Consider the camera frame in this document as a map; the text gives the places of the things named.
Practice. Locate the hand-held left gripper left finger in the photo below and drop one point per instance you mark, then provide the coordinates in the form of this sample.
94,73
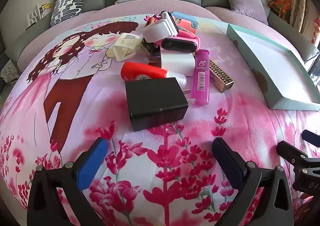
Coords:
92,163

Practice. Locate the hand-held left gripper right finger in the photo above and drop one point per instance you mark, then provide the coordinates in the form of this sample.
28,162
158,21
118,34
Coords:
226,163

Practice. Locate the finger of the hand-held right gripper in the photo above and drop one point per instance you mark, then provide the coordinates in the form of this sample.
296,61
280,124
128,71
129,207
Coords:
287,150
311,138

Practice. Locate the teal cardboard box lid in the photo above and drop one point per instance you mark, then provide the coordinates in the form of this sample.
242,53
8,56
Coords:
275,65

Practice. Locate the gold patterned lipstick box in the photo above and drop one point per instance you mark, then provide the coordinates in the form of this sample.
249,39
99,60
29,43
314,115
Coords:
221,75

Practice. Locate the black charger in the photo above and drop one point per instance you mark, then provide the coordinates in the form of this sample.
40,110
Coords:
155,100

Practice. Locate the pink lighter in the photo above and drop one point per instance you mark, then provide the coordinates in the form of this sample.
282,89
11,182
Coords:
200,78

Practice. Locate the red tube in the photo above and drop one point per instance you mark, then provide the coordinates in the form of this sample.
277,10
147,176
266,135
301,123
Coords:
140,72

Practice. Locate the white charger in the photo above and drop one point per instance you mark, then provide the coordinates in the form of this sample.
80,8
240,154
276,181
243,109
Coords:
175,62

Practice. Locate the cream hair claw clip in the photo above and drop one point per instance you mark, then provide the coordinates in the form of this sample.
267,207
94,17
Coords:
122,48

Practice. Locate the pink fitness band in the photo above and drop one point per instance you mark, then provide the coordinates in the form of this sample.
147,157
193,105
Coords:
175,44

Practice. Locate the notched orange blue toy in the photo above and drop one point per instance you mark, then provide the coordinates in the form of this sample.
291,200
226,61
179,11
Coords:
186,24

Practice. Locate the small pink figure toy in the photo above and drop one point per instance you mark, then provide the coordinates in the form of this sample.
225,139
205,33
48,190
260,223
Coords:
152,18

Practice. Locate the printed blanket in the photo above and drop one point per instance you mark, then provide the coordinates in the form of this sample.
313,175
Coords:
160,140

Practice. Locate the red hanging decoration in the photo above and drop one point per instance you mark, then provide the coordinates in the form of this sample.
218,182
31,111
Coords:
316,33

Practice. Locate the grey lace cloth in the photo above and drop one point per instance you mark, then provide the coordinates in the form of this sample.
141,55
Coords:
10,72

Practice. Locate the orange toy vehicle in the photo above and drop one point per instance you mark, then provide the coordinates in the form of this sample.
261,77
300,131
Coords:
281,5

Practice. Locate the white magazine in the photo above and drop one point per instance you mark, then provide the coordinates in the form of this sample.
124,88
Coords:
32,15

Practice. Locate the yellow magazine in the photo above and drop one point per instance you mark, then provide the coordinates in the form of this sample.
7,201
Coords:
45,9

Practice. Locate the black white patterned cushion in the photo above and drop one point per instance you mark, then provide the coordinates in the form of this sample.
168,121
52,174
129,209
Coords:
67,3

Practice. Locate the purple sofa cover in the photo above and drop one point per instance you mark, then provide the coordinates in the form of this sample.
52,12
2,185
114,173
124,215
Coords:
155,6

